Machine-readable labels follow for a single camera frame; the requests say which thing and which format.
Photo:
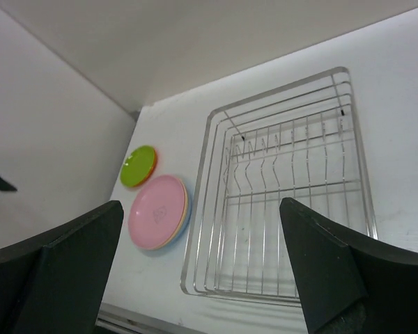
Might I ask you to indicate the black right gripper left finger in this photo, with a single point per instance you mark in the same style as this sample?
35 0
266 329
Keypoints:
54 282

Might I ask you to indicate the aluminium rail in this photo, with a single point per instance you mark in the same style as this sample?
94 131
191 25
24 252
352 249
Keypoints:
120 320

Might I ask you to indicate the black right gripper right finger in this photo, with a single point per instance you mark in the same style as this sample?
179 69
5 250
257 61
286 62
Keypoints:
347 281

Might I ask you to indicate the wire dish rack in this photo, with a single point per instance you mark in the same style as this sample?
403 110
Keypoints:
300 140

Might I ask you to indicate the beige plate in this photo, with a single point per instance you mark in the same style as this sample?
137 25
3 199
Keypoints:
183 223

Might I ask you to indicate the orange translucent plate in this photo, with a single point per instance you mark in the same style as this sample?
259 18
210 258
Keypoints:
152 168

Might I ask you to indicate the green plate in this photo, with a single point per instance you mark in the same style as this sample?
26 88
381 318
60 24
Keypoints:
136 166

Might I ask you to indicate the blue plate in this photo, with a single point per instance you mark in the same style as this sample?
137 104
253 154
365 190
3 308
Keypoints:
187 224

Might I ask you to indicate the pink plate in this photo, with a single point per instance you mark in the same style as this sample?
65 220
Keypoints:
158 212

